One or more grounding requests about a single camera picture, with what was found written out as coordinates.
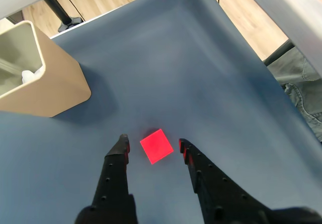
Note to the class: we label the red cube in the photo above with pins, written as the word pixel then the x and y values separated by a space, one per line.
pixel 156 146

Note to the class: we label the black tripod stand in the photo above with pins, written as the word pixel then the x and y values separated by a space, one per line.
pixel 59 11

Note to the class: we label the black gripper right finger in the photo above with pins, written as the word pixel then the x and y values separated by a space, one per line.
pixel 219 196

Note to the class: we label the beige square box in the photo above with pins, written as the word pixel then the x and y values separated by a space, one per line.
pixel 58 83

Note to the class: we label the person's leg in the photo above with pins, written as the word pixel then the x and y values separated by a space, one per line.
pixel 296 83

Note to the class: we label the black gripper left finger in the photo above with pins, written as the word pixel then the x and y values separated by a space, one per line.
pixel 113 178

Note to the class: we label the white crumpled tissue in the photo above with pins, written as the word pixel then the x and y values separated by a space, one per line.
pixel 27 76

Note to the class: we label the dark grey table mat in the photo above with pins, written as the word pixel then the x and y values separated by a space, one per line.
pixel 176 70

